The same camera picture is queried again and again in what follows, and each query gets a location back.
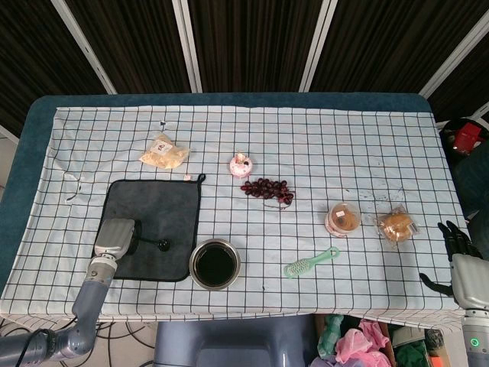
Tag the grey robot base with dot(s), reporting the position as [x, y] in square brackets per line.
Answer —
[233, 344]

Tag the red and black object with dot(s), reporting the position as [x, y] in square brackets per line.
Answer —
[464, 135]

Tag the dark grey cloth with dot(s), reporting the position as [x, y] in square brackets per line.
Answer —
[160, 225]

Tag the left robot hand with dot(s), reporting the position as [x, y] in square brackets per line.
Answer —
[112, 237]

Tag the clear jar with red label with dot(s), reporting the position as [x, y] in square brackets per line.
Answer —
[343, 219]

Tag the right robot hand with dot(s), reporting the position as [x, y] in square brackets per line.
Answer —
[464, 264]

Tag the white checked tablecloth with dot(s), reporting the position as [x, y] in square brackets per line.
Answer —
[267, 153]

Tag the blue padded table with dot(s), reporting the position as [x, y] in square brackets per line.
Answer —
[23, 160]

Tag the pink toy cake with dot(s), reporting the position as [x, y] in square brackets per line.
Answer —
[241, 166]

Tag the metal bowl with dark liquid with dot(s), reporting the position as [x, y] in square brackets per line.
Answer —
[214, 265]

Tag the bunch of red grapes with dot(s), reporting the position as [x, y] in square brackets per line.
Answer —
[267, 189]

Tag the box of colourful clutter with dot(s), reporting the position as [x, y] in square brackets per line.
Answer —
[370, 340]

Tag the packaged bread bun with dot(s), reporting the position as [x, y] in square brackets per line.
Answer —
[397, 226]

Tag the bag of beige powder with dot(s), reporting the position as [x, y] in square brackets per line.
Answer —
[164, 153]

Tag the green brush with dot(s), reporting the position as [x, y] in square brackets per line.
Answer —
[310, 262]

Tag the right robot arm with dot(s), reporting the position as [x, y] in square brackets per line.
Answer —
[475, 336]

